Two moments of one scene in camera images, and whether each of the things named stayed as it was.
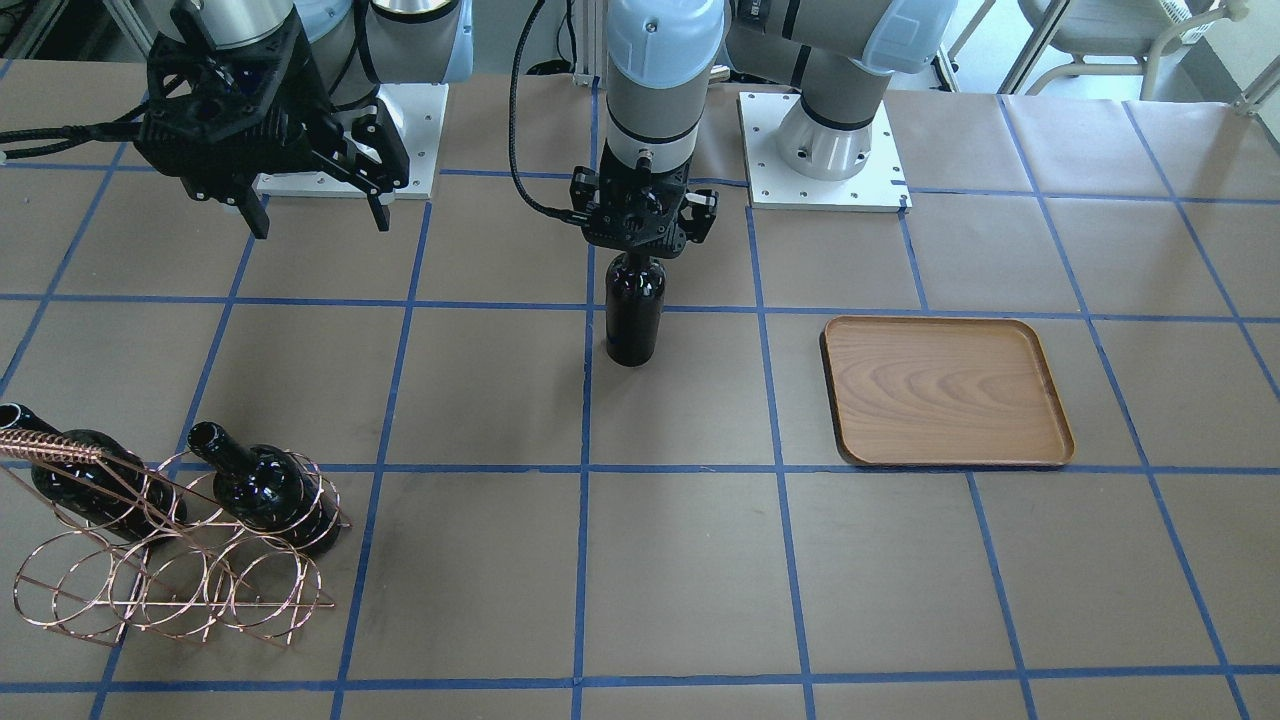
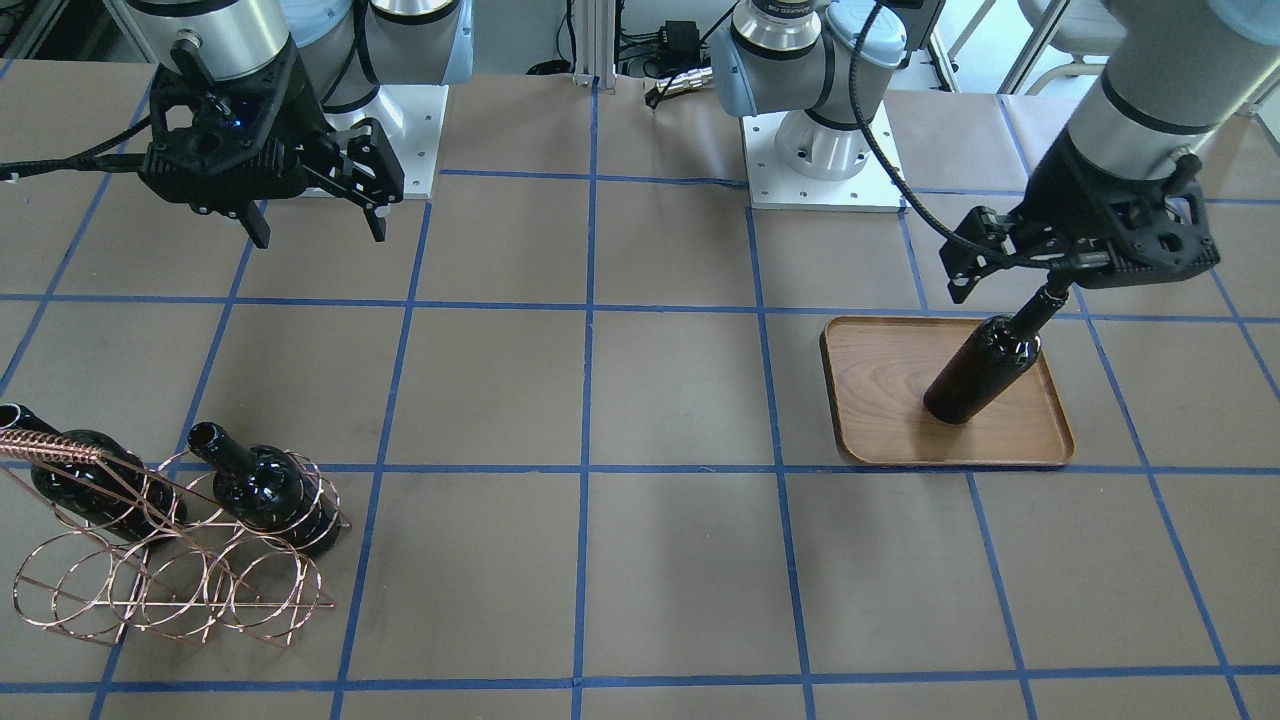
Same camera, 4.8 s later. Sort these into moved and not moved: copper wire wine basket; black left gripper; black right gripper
Moved: black left gripper
Not moved: black right gripper; copper wire wine basket
